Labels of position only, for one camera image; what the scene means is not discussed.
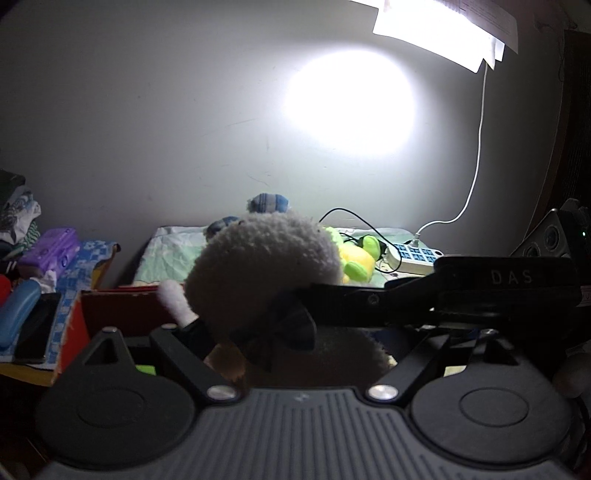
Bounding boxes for blue patterned cloth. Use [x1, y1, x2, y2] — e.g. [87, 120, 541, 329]
[45, 239, 122, 366]

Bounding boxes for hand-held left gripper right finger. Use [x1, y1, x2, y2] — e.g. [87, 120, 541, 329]
[367, 329, 522, 407]

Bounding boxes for white paper sheet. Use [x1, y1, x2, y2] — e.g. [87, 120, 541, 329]
[372, 0, 518, 73]

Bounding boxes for green frog plush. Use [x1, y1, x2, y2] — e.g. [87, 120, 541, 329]
[323, 225, 389, 285]

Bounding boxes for person's right hand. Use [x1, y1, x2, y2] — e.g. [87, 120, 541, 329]
[551, 344, 591, 400]

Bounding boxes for white fluffy plush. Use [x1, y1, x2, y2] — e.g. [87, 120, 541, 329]
[158, 194, 398, 391]

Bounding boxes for red cardboard box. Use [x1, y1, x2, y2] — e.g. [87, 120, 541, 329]
[54, 285, 222, 385]

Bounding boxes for pile of clothes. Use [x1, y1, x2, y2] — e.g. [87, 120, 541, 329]
[0, 170, 43, 278]

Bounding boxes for purple packet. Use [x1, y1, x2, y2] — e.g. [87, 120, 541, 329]
[18, 227, 80, 278]

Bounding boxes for white cable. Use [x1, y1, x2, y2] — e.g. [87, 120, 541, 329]
[412, 60, 491, 246]

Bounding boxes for light green bed sheet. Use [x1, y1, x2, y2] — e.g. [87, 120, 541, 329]
[134, 225, 445, 289]

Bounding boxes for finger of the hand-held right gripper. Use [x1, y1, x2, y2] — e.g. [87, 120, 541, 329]
[286, 272, 439, 329]

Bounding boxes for black cable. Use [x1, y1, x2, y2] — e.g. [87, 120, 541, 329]
[318, 208, 408, 274]

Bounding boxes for white power strip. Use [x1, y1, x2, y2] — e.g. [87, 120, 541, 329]
[385, 242, 445, 274]

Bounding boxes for black phone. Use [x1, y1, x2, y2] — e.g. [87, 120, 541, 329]
[14, 292, 62, 364]

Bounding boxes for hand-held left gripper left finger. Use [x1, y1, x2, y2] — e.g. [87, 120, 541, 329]
[85, 324, 242, 401]

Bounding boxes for blue glasses case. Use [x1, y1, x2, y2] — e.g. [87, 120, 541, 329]
[0, 279, 43, 352]

